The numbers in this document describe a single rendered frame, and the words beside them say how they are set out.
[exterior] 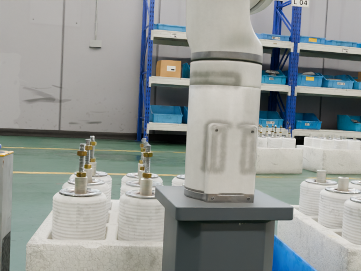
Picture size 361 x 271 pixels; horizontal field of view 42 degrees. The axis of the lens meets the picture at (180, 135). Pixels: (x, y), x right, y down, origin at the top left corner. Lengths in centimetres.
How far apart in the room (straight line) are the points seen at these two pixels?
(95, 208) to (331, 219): 50
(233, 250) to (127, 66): 563
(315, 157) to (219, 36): 313
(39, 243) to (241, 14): 49
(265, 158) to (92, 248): 259
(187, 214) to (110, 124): 559
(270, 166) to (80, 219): 260
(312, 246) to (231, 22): 60
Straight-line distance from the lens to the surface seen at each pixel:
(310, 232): 105
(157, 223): 84
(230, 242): 57
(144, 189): 86
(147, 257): 82
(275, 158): 336
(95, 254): 81
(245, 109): 57
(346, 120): 663
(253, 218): 56
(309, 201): 116
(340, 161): 366
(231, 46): 57
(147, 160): 85
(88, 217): 83
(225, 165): 57
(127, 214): 84
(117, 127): 611
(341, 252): 93
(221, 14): 58
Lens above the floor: 41
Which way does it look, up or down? 3 degrees down
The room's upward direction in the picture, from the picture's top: 3 degrees clockwise
